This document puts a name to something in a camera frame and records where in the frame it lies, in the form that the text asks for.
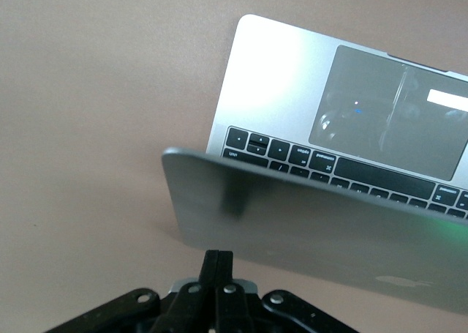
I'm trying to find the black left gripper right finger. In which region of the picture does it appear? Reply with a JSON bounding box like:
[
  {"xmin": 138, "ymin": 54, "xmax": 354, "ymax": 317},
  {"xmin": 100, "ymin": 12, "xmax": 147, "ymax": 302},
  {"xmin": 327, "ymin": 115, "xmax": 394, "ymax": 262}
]
[{"xmin": 214, "ymin": 250, "xmax": 257, "ymax": 333}]

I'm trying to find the silver grey laptop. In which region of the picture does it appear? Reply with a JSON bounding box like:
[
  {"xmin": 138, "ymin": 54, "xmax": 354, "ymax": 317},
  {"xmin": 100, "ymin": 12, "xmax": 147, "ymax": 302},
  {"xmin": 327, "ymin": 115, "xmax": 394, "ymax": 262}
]
[{"xmin": 161, "ymin": 13, "xmax": 468, "ymax": 315}]

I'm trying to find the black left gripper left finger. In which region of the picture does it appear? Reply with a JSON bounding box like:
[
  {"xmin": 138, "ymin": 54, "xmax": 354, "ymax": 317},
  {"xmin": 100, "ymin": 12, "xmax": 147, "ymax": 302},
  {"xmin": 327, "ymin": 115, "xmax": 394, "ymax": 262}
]
[{"xmin": 151, "ymin": 250, "xmax": 220, "ymax": 333}]

